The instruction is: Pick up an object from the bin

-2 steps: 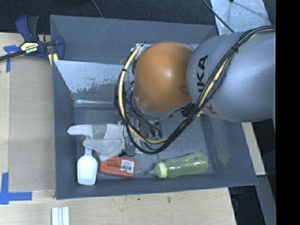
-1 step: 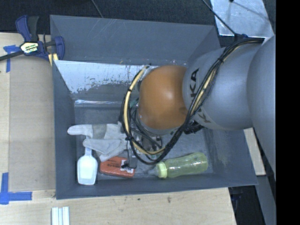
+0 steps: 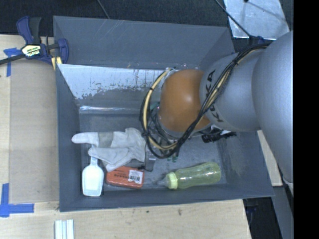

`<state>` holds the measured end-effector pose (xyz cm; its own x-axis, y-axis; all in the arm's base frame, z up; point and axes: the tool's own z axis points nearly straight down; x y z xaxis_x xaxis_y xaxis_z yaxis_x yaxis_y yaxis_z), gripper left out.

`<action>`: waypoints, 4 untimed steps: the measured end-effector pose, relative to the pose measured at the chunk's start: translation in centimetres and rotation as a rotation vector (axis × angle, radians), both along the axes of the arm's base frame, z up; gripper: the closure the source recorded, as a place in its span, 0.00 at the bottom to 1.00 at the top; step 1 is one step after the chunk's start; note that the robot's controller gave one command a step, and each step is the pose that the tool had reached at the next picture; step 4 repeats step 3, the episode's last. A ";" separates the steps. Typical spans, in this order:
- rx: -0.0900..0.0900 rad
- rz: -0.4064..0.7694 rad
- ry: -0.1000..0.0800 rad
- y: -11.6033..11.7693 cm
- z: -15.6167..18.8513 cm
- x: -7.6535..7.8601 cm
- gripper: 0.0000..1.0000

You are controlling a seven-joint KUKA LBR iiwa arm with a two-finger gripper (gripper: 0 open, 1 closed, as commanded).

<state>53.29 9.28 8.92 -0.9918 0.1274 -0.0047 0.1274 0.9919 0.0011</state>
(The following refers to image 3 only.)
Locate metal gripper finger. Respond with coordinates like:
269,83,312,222
146,156,157,172

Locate white work glove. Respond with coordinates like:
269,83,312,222
71,127,148,173

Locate white plastic scoop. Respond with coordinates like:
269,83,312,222
81,155,105,197

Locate grey metal bin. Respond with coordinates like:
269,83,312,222
52,15,275,213

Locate yellow-green baby bottle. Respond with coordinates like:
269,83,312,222
157,161,222,191

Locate orange packet with barcode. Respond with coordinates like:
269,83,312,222
105,165,146,190

